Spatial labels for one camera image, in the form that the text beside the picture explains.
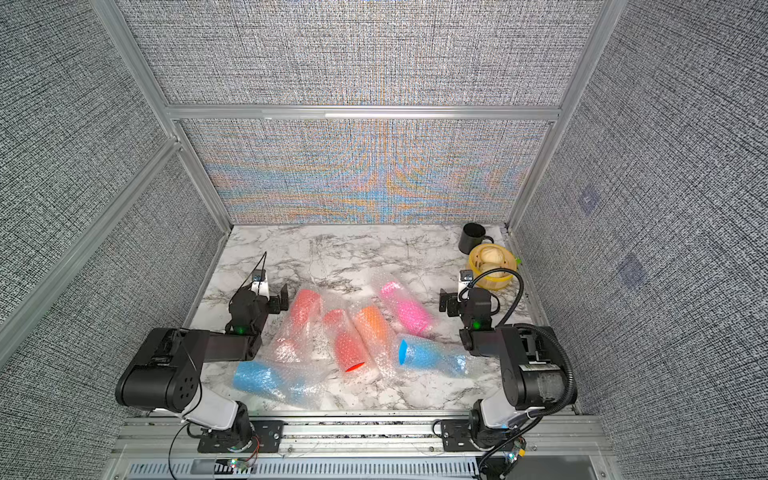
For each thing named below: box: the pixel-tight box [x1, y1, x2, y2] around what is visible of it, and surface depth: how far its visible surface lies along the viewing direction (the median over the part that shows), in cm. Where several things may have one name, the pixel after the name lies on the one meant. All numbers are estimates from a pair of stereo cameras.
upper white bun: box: [480, 246, 504, 264], surface depth 106 cm
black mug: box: [458, 222, 495, 255], surface depth 111 cm
